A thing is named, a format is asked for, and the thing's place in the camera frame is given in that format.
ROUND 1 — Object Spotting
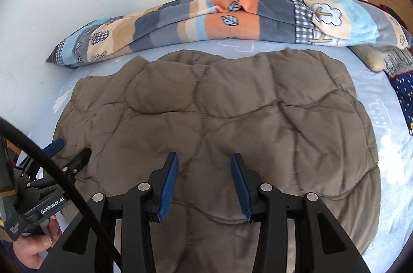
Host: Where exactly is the patchwork fleece blanket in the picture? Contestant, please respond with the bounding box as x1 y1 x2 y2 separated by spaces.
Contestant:
45 0 411 69

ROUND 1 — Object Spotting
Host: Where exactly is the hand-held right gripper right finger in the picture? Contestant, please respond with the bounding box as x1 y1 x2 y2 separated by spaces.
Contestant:
231 153 371 273

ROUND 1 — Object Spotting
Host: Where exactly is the person's left hand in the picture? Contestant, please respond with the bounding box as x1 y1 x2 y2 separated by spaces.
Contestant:
13 216 62 271

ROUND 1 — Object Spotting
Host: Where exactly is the dark blue dotted cloth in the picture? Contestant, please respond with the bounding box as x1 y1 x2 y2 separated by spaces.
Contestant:
389 70 413 138

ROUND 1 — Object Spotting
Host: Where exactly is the black cable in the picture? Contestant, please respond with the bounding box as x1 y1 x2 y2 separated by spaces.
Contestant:
0 117 123 273

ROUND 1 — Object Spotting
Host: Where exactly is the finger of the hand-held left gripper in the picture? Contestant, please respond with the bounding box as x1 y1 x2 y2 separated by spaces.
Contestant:
14 138 65 176
62 147 93 179

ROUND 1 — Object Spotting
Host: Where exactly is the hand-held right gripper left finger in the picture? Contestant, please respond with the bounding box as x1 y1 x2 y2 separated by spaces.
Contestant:
40 152 179 273

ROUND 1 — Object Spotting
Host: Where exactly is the light blue cloud-print bed sheet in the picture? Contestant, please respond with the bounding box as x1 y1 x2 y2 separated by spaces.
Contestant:
19 37 413 257

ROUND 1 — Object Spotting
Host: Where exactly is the beige printed pillow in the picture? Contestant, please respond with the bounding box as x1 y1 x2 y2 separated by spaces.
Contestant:
350 45 413 74

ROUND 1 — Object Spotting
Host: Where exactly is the person's grey-green clothing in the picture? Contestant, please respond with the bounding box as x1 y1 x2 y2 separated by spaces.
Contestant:
0 137 17 241

